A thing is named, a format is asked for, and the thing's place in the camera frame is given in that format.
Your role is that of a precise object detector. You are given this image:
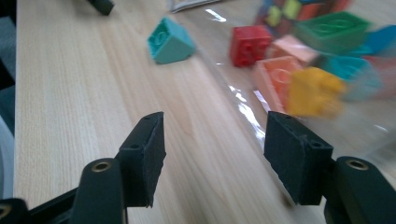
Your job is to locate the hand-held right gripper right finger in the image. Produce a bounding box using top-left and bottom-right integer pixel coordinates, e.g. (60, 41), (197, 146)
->
(262, 110), (335, 207)

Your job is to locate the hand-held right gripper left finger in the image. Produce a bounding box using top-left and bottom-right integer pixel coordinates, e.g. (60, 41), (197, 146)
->
(117, 111), (167, 209)

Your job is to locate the yellow toy brick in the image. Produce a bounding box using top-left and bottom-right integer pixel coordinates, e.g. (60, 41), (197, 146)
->
(285, 66), (347, 119)

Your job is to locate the salmon toy brick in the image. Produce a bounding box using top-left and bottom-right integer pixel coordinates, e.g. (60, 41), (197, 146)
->
(253, 55), (304, 114)

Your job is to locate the clear plastic bag white trim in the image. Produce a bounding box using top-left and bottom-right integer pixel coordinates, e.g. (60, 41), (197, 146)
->
(167, 0), (396, 175)

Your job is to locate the light pink toy brick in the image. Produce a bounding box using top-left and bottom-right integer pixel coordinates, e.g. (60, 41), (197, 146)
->
(270, 35), (320, 67)

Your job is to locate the red toy brick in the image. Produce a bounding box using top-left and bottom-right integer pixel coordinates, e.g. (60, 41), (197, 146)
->
(230, 25), (274, 68)

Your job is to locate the green toy brick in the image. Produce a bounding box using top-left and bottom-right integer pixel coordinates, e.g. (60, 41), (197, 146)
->
(293, 11), (372, 56)

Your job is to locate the colourful cube puzzle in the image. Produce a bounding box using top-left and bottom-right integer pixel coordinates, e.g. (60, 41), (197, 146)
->
(255, 0), (354, 35)

